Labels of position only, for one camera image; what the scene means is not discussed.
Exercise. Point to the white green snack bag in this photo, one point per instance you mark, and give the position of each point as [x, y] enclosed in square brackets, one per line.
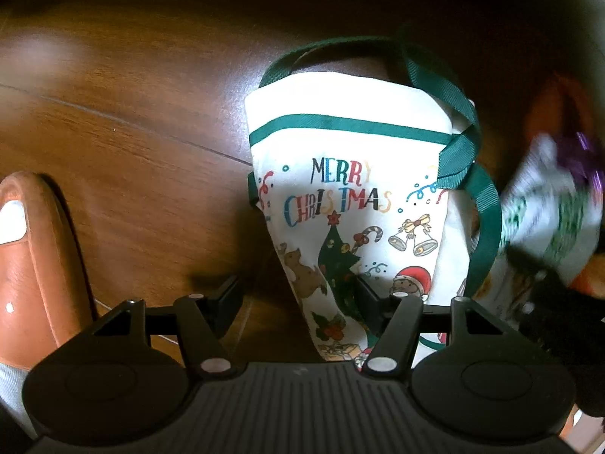
[551, 222]

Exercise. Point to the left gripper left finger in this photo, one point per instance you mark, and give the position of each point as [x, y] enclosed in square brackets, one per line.
[225, 305]

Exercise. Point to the red orange plastic bag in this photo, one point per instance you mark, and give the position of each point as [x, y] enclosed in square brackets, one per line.
[562, 111]

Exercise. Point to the white Christmas tote bag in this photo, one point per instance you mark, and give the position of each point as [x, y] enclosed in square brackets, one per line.
[364, 163]

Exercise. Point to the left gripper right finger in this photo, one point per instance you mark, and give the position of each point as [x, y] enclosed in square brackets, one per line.
[373, 311]

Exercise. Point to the orange slipper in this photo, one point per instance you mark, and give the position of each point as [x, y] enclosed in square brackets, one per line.
[64, 307]

